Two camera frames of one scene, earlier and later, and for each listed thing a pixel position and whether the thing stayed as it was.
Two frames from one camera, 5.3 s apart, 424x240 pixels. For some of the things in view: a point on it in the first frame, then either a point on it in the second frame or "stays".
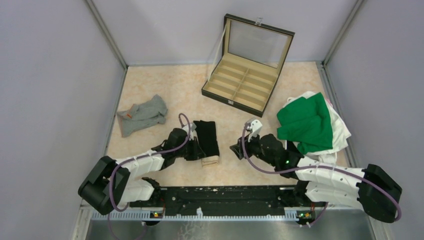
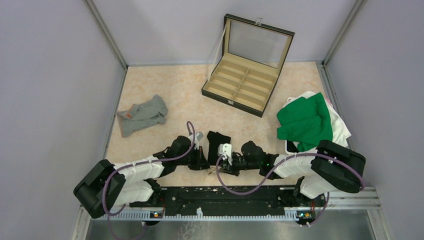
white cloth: (340, 135) stays
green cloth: (306, 123) stays
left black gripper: (197, 153) -> (200, 163)
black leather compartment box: (252, 52) stays
